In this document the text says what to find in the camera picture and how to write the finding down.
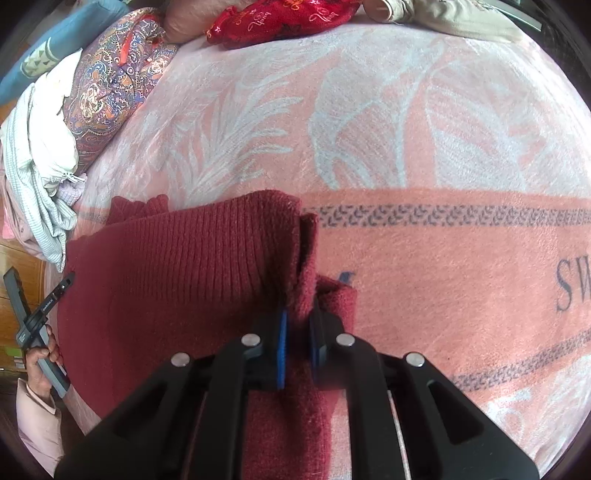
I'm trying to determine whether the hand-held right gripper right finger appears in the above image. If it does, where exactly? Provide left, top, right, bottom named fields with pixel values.
left=308, top=309, right=541, bottom=480

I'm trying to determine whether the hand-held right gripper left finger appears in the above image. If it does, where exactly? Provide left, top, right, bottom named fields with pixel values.
left=53, top=309, right=289, bottom=480

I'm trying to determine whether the maroon knit sweater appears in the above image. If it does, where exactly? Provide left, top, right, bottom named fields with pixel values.
left=56, top=190, right=358, bottom=480

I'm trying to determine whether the person's left forearm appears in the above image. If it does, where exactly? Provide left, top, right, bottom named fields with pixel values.
left=16, top=378, right=64, bottom=476

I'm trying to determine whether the person's left hand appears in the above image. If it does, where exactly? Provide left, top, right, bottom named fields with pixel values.
left=24, top=325, right=64, bottom=394

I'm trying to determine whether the pale striped white garment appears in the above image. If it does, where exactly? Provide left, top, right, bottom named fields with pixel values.
left=0, top=48, right=88, bottom=274

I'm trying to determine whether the pink leaf-pattern blanket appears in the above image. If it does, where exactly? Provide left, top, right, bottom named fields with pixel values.
left=44, top=14, right=591, bottom=476

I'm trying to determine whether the paisley patterned cloth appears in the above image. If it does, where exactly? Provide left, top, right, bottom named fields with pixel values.
left=62, top=7, right=178, bottom=164

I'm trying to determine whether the blue cloth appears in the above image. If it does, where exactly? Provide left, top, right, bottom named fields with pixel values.
left=0, top=0, right=132, bottom=107

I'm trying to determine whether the red printed cloth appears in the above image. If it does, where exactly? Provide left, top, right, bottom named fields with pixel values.
left=205, top=0, right=361, bottom=47

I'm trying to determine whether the beige garment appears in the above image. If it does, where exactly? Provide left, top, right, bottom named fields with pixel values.
left=362, top=0, right=529, bottom=43

